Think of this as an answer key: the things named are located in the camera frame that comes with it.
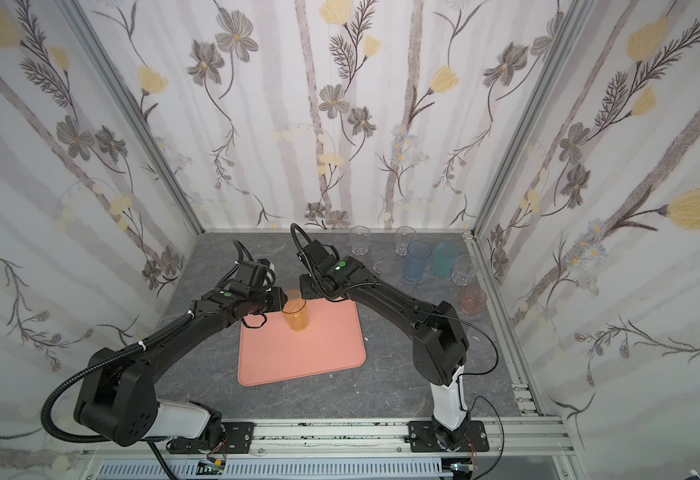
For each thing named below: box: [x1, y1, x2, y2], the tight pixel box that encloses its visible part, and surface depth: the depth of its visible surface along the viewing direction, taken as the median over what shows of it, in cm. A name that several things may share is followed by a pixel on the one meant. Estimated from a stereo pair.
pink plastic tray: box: [238, 298, 366, 387], surface depth 90 cm
